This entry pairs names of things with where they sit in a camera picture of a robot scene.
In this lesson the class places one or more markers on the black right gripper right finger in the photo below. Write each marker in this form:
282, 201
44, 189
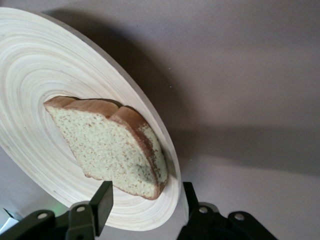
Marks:
200, 225

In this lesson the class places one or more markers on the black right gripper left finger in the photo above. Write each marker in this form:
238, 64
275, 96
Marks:
102, 207

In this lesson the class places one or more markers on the slice of brown-crust bread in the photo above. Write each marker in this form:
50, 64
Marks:
105, 150

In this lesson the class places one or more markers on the round pale wooden plate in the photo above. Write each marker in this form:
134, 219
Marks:
37, 75

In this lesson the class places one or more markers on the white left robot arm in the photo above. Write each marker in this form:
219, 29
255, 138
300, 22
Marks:
10, 216

